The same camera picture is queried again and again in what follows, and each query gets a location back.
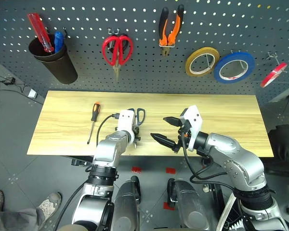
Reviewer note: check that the black cup tool holder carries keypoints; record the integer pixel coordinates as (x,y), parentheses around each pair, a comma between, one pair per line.
(60,67)

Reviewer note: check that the orange black pliers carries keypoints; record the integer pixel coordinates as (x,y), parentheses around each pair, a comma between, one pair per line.
(174,31)

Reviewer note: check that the small white box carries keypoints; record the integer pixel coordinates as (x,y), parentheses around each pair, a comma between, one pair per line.
(32,93)

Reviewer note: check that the red tape roll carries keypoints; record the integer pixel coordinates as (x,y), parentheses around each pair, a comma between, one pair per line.
(272,75)

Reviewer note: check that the yellow tape roll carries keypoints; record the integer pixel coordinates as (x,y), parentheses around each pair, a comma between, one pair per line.
(190,61)

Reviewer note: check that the black power adapter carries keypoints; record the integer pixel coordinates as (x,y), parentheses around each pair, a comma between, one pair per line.
(9,80)

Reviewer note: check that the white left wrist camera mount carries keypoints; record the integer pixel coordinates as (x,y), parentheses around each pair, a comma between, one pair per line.
(125,120)

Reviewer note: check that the dark rounded robot leg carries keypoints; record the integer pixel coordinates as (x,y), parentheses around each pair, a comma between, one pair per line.
(190,204)
(126,204)

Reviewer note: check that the blue tape roll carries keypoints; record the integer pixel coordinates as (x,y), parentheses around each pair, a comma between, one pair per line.
(219,69)

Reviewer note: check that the black bulky chair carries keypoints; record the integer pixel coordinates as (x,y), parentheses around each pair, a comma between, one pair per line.
(284,144)

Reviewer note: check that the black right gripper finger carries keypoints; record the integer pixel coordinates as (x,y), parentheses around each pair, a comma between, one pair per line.
(173,121)
(163,140)

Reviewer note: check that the silver double pegboard hook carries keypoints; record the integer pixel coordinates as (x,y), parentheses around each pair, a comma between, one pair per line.
(113,31)

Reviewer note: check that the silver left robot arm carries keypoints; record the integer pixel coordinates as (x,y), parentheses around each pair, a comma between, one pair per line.
(108,149)

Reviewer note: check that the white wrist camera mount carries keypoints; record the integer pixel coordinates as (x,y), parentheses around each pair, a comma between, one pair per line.
(193,118)
(125,120)

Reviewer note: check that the black pegboard hook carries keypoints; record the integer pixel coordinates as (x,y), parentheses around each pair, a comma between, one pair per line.
(65,32)

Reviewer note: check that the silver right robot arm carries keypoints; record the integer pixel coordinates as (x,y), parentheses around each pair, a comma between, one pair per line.
(243,163)

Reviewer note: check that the dark grey perforated pegboard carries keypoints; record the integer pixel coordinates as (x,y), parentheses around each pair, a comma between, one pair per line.
(144,79)

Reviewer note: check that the grey trouser leg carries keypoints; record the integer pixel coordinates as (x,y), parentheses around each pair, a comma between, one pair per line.
(12,220)

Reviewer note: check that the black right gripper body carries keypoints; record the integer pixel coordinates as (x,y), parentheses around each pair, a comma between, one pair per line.
(183,137)

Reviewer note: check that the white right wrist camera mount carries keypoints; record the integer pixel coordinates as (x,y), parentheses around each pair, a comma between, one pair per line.
(193,118)

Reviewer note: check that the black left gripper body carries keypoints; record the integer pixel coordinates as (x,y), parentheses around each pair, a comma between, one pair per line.
(137,134)

